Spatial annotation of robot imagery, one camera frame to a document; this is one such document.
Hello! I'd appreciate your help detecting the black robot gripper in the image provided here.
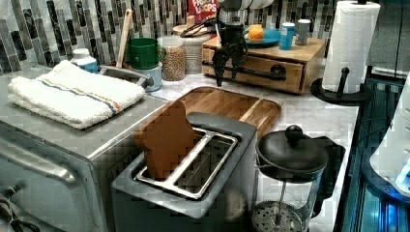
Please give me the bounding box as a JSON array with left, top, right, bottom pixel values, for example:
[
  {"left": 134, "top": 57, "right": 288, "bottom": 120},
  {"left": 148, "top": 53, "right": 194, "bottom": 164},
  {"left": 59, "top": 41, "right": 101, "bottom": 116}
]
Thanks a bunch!
[{"left": 213, "top": 22, "right": 247, "bottom": 87}]

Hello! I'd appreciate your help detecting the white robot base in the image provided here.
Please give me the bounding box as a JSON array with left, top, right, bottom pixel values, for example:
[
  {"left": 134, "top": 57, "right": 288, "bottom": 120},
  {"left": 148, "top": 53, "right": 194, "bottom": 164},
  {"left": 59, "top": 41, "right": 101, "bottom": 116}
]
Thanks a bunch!
[{"left": 362, "top": 77, "right": 410, "bottom": 204}]

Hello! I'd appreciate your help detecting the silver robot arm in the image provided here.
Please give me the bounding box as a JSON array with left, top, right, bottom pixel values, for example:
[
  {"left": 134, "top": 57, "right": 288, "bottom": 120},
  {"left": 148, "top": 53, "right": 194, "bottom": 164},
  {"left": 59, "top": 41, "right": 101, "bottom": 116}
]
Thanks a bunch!
[{"left": 213, "top": 0, "right": 275, "bottom": 87}]

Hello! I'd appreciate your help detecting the wooden drawer box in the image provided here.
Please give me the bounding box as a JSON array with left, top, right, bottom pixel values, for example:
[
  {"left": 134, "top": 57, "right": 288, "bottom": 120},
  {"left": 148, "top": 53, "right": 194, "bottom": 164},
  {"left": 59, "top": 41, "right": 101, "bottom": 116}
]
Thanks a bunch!
[{"left": 222, "top": 39, "right": 326, "bottom": 95}]

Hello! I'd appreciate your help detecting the orange plush fruit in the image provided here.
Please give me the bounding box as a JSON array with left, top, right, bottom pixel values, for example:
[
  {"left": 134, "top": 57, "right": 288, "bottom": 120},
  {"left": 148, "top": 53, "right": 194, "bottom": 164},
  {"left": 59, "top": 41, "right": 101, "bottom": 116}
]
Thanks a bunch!
[{"left": 246, "top": 24, "right": 264, "bottom": 43}]

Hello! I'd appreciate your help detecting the woven canister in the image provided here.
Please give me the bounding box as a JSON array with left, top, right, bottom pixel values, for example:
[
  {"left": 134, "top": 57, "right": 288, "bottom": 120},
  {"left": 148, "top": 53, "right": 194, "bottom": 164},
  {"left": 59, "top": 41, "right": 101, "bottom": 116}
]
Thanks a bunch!
[{"left": 184, "top": 35, "right": 211, "bottom": 74}]

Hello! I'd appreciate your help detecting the blue round plate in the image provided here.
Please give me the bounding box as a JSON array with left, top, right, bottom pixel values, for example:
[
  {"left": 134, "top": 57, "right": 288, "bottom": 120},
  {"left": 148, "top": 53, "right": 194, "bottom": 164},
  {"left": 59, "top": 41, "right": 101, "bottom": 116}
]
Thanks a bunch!
[{"left": 244, "top": 28, "right": 280, "bottom": 47}]

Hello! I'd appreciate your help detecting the red Froot Loops cereal box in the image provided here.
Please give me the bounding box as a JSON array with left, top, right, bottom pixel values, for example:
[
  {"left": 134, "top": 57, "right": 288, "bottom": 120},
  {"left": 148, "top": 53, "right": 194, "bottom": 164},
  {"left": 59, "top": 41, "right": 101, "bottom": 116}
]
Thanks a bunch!
[{"left": 189, "top": 0, "right": 219, "bottom": 22}]

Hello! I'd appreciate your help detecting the glass jar of grains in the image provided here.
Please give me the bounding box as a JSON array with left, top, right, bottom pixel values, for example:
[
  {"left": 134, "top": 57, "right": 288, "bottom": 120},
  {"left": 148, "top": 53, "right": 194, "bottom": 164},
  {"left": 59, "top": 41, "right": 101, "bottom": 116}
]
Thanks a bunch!
[{"left": 158, "top": 36, "right": 185, "bottom": 81}]

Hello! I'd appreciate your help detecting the round wooden jar lid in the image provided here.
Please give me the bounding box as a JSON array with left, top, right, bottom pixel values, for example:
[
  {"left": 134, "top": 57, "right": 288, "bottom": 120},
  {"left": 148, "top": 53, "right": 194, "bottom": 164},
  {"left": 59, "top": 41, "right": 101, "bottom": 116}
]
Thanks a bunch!
[{"left": 173, "top": 15, "right": 209, "bottom": 38}]

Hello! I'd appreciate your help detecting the blue cylindrical can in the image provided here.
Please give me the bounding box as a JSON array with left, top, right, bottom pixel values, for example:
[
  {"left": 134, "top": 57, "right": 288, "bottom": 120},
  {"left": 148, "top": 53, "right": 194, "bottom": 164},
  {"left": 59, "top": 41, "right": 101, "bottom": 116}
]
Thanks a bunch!
[{"left": 279, "top": 22, "right": 295, "bottom": 50}]

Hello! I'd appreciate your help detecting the wooden cutting board tray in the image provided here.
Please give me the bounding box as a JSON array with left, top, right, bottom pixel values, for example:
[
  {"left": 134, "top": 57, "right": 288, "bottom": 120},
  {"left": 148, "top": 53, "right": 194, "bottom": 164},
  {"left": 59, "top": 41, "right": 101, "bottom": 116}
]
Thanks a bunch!
[{"left": 178, "top": 87, "right": 281, "bottom": 137}]

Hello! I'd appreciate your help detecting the grey cylindrical can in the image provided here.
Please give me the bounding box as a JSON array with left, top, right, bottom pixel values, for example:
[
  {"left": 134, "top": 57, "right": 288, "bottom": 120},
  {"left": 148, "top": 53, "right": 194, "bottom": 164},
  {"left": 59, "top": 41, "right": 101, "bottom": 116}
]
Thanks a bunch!
[{"left": 295, "top": 19, "right": 311, "bottom": 45}]

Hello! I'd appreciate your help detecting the green mug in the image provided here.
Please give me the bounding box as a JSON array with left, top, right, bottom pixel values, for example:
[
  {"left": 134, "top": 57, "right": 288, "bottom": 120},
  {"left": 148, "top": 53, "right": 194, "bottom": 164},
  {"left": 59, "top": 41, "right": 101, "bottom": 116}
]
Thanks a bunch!
[{"left": 127, "top": 38, "right": 167, "bottom": 70}]

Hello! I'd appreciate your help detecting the black paper towel holder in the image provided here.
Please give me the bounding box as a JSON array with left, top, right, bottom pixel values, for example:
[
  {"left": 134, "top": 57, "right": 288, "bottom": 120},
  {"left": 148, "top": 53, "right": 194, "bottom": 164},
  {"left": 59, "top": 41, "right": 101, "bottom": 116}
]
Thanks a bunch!
[{"left": 310, "top": 68, "right": 372, "bottom": 106}]

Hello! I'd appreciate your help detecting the brown toast slice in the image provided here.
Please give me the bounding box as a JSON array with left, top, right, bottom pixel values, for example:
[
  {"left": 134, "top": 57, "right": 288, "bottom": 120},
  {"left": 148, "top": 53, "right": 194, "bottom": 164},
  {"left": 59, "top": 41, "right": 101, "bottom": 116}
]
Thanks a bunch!
[{"left": 134, "top": 101, "right": 198, "bottom": 181}]

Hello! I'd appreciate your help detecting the white paper towel roll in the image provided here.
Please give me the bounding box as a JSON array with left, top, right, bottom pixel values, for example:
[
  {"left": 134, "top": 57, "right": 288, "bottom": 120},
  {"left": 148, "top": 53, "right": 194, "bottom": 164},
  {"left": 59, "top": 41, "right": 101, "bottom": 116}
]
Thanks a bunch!
[{"left": 322, "top": 1, "right": 381, "bottom": 94}]

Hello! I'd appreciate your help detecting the silver two-slot toaster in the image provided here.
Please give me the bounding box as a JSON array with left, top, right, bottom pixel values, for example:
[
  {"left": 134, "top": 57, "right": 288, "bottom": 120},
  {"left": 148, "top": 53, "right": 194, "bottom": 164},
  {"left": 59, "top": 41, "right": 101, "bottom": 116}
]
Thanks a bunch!
[{"left": 111, "top": 112, "right": 257, "bottom": 232}]

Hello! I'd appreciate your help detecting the black french press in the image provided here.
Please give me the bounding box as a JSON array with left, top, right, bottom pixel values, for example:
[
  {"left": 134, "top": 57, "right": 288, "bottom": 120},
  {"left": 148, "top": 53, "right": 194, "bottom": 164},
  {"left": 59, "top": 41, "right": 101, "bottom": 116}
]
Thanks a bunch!
[{"left": 251, "top": 125, "right": 345, "bottom": 232}]

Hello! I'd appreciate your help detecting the white blue bottle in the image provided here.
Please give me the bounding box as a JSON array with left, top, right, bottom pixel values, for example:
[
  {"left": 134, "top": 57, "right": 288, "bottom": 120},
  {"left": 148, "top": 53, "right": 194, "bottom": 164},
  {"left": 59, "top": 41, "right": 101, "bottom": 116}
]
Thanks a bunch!
[{"left": 71, "top": 48, "right": 99, "bottom": 73}]

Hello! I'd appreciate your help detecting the white striped folded towel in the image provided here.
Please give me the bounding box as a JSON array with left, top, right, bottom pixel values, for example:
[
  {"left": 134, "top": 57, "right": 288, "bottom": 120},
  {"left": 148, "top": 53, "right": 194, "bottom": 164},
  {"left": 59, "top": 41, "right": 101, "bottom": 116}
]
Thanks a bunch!
[{"left": 8, "top": 60, "right": 145, "bottom": 130}]

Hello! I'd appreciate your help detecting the silver toaster oven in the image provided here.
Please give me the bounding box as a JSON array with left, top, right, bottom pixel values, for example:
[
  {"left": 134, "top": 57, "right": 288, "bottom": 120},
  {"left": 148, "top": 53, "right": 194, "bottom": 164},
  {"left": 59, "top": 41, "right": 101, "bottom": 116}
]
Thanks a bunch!
[{"left": 0, "top": 66, "right": 165, "bottom": 232}]

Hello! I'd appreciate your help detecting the black drawer handle bar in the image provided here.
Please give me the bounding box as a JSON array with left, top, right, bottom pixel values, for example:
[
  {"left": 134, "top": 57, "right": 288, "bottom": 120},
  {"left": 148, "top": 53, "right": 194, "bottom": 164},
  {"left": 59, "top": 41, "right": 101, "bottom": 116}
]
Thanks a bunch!
[{"left": 202, "top": 61, "right": 286, "bottom": 81}]

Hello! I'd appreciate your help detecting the wooden utensil handle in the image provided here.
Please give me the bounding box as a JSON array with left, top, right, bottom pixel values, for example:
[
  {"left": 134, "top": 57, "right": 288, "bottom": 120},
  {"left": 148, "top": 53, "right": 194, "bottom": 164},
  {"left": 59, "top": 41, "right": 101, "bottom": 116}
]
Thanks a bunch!
[{"left": 116, "top": 9, "right": 132, "bottom": 68}]

